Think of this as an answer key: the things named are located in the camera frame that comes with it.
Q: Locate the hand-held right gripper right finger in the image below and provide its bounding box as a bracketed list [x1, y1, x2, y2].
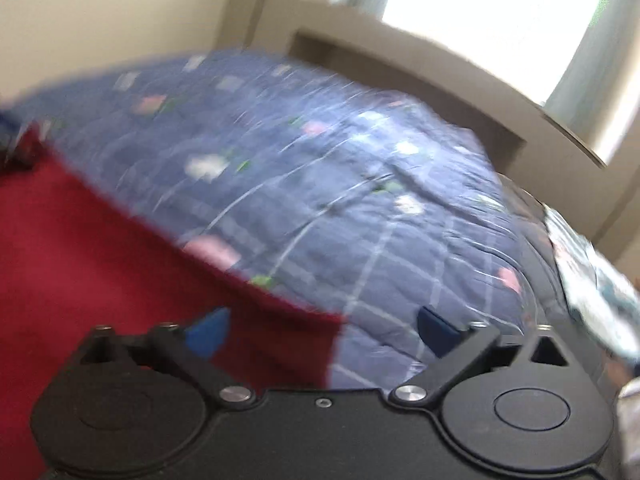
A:
[391, 306, 587, 404]

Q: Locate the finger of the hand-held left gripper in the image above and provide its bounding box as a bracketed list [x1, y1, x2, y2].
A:
[0, 110, 40, 171]

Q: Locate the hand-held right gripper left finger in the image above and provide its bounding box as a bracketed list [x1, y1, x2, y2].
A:
[70, 306, 254, 404]

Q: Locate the red long-sleeved sweater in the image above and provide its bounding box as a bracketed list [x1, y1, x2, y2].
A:
[0, 122, 347, 480]

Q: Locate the light blue cloth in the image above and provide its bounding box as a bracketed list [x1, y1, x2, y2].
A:
[542, 207, 640, 361]

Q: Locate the blue checked quilt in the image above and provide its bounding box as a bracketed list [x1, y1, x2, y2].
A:
[0, 47, 551, 392]

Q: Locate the person's pink clothing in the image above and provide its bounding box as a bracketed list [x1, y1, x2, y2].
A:
[606, 355, 640, 480]

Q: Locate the beige wooden headboard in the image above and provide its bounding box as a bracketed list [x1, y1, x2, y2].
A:
[287, 0, 622, 173]

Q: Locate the tall beige wardrobe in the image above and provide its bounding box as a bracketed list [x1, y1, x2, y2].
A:
[250, 0, 313, 58]

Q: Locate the window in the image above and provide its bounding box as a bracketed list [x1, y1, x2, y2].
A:
[380, 0, 618, 107]

